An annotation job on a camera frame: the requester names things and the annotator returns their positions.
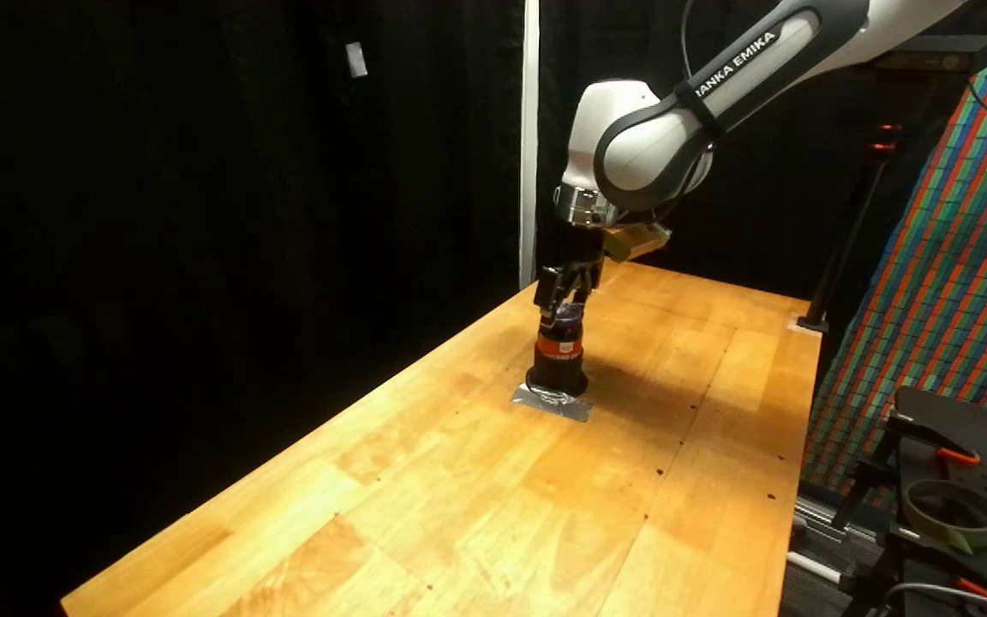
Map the colourful striped panel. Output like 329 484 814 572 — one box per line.
801 0 987 496

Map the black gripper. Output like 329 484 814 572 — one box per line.
530 217 610 325

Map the green tape roll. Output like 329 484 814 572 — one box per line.
900 476 987 549

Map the black stand with orange clamp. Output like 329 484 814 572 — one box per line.
794 116 903 336

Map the small white tag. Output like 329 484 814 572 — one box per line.
344 39 372 83

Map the white vertical pole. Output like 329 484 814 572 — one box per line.
514 0 545 292

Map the grey metal rail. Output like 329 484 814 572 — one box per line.
786 485 878 590

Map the black clamp with orange handle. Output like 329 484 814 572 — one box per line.
857 410 987 507

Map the grey cloth pad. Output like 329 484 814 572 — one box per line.
510 381 597 425

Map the yellowish wrist camera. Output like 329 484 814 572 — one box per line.
604 218 675 259

